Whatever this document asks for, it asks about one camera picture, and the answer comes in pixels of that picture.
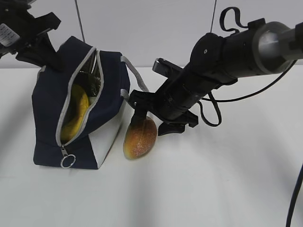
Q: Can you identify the yellow banana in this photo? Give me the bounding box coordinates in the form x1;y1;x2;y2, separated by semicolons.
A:
60;84;90;143

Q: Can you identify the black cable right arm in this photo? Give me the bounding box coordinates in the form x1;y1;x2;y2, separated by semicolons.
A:
198;7;303;227

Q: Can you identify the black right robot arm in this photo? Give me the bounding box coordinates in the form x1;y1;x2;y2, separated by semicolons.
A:
130;19;303;135

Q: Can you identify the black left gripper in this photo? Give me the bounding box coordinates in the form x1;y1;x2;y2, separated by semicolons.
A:
0;0;64;71

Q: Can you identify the orange red mango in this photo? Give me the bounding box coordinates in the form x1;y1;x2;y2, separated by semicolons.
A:
123;116;158;160

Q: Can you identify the navy and white lunch bag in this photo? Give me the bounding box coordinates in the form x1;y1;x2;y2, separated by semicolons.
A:
32;37;147;169

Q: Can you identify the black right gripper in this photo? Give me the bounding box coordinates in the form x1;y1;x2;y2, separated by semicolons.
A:
129;78;198;136

